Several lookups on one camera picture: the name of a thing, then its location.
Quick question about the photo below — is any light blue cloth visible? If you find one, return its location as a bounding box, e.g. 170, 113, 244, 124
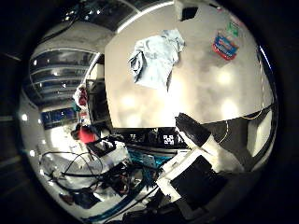
127, 28, 187, 91

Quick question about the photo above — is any black and white tag marker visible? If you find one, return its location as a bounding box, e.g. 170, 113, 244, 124
162, 133, 176, 147

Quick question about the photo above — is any person in red shirt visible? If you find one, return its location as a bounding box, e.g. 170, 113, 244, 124
71, 123, 100, 146

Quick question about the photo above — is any black shelf rack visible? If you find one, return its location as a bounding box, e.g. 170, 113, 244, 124
85, 78, 111, 126

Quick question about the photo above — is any red and white bundle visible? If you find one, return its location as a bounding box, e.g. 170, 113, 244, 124
73, 84, 90, 110

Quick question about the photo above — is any blue lit screen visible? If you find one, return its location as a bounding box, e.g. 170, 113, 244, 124
40, 106, 78, 131

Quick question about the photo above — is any teal blue cable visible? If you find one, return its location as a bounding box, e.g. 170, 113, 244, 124
83, 174, 158, 222

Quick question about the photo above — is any thin yellow cable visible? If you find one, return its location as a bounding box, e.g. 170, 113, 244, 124
218, 46, 275, 145

